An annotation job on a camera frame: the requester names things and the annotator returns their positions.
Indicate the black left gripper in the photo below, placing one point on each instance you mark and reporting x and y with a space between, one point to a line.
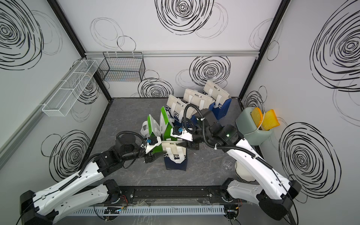
150 157

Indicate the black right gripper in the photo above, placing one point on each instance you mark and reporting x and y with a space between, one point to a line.
191 145

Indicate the blue beige takeout bag front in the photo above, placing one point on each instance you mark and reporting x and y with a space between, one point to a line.
175 155

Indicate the green white bag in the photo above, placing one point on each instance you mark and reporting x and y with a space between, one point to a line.
166 124
150 128

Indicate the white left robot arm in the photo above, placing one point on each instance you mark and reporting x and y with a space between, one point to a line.
48 206

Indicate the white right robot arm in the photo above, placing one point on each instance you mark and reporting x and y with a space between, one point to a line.
273 193

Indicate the blue beige bag middle row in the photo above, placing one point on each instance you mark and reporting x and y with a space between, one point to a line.
201 100

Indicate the blue beige bag back row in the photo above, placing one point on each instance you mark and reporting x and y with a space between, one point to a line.
221 99

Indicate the blue beige bag first row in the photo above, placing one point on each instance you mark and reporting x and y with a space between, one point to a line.
175 108

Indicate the clear wine glass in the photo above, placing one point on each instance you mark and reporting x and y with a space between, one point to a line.
228 165

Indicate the white scalloped plate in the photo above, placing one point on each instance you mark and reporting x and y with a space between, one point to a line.
242 172

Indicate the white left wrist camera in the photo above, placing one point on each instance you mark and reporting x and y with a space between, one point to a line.
151 143

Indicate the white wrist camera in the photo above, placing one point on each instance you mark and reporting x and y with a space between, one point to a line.
180 132
151 143

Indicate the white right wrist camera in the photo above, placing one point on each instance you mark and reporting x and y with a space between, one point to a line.
180 132

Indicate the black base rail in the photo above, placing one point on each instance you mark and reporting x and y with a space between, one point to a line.
212 194

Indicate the grey slotted cable duct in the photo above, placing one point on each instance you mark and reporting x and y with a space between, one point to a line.
152 210

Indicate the aluminium wall rail back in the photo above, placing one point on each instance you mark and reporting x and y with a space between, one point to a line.
177 53

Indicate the aluminium wall rail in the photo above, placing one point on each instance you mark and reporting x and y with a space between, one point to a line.
177 53
18 137

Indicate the black wire basket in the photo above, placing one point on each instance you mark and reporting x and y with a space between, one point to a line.
122 67

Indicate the white wire shelf basket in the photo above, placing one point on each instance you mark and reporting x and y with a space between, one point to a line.
79 86

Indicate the aluminium wall rail left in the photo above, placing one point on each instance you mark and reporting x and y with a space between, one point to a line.
18 137

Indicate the black corner frame post right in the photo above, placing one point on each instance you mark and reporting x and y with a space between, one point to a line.
267 40

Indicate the black corner frame post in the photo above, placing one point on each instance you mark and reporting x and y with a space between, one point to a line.
76 42
267 40

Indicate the black corner frame post left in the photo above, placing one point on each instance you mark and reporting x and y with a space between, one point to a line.
76 42

